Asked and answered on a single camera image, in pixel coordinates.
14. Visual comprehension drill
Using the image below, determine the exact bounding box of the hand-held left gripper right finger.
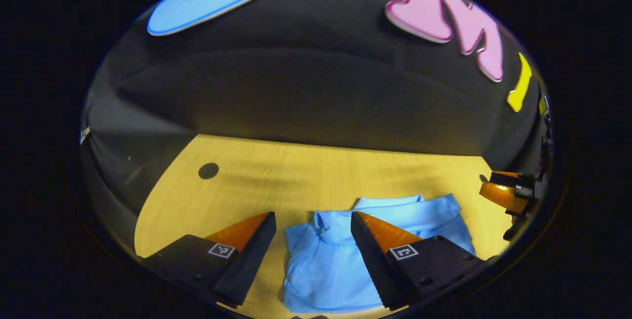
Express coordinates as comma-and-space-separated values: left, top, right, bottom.
351, 211, 497, 311

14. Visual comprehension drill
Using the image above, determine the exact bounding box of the light blue T-shirt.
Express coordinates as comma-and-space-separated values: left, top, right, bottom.
283, 194, 475, 315

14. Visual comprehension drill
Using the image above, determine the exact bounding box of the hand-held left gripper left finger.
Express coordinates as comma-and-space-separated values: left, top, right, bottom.
141, 211, 277, 308

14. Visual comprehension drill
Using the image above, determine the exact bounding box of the black backdrop cloth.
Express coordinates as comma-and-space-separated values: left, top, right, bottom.
79, 0, 551, 260

